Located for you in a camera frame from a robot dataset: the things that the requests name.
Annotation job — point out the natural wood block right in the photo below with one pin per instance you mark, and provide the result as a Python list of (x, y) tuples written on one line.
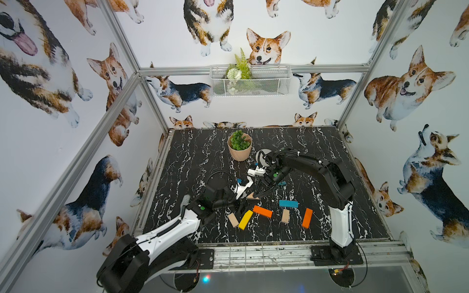
[(285, 216)]

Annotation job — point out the orange long block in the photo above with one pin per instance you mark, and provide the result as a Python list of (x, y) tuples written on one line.
[(307, 218), (262, 211)]

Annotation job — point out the white tape roll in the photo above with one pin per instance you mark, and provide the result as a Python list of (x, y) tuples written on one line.
[(261, 157)]

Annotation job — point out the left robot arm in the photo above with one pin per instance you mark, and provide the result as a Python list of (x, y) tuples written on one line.
[(134, 261)]

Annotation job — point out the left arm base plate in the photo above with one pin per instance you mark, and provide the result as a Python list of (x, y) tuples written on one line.
[(202, 259)]

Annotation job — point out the white wire wall basket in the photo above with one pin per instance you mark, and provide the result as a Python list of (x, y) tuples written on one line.
[(270, 80)]

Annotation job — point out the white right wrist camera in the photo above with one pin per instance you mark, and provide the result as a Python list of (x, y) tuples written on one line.
[(257, 172)]

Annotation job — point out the small natural wood block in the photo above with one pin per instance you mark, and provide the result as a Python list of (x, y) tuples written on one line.
[(233, 220)]

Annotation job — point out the wooden triangle block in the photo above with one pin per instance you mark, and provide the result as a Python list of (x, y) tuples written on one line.
[(251, 197)]

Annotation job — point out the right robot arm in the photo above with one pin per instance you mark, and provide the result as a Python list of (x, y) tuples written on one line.
[(335, 185)]

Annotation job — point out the green fern with white flower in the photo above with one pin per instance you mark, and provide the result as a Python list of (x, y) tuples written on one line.
[(238, 75)]

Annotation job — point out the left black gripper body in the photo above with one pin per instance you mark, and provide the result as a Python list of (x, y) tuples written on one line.
[(230, 192)]

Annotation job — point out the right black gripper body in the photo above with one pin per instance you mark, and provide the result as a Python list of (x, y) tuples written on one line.
[(276, 176)]

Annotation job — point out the pink potted green plant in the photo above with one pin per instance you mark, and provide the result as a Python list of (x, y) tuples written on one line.
[(240, 145)]

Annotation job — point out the teal long block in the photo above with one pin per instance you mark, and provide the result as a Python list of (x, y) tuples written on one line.
[(288, 204)]

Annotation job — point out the yellow long block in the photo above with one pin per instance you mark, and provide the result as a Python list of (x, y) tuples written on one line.
[(245, 220)]

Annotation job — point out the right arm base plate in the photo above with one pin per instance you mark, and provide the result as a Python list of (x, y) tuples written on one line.
[(325, 255)]

